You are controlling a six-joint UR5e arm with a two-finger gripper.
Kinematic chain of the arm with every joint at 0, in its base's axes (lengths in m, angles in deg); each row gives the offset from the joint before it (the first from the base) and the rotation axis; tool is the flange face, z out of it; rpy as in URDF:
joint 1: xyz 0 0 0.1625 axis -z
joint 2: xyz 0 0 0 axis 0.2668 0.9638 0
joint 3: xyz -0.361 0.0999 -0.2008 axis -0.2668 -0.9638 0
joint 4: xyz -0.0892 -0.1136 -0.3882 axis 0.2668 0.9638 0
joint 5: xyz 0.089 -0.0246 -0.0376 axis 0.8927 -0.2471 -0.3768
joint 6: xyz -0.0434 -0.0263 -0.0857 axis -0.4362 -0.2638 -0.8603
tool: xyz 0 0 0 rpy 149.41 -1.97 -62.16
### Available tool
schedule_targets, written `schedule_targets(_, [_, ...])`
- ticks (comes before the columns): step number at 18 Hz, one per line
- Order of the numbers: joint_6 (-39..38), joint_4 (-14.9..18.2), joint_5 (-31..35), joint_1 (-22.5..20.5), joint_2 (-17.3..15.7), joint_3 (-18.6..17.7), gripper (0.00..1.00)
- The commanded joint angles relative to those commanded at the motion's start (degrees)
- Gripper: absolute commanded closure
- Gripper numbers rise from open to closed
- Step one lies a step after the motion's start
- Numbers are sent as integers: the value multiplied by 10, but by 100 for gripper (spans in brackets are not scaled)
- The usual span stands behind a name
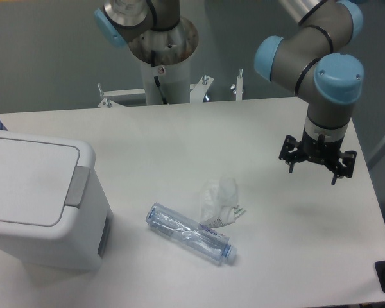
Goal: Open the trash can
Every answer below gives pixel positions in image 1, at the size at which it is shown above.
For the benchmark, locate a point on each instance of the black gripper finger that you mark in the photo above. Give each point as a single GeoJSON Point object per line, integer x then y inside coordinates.
{"type": "Point", "coordinates": [341, 165]}
{"type": "Point", "coordinates": [291, 152]}

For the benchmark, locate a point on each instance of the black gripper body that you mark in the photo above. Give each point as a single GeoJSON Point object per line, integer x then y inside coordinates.
{"type": "Point", "coordinates": [318, 150]}

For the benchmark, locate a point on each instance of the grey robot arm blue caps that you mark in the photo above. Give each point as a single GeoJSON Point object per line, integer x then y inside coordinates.
{"type": "Point", "coordinates": [309, 65]}

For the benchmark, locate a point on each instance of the white trash can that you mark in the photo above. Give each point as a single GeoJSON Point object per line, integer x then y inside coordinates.
{"type": "Point", "coordinates": [79, 238]}

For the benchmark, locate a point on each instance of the white trash can lid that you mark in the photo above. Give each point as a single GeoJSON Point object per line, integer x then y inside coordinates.
{"type": "Point", "coordinates": [35, 178]}

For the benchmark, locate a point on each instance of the crumpled clear plastic wrapper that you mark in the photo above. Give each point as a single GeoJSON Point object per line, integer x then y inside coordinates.
{"type": "Point", "coordinates": [219, 202]}

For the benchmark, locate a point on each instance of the crushed clear plastic bottle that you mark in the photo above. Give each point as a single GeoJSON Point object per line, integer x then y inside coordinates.
{"type": "Point", "coordinates": [191, 234]}

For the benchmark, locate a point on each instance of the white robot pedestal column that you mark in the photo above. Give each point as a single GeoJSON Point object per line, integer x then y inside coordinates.
{"type": "Point", "coordinates": [166, 83]}

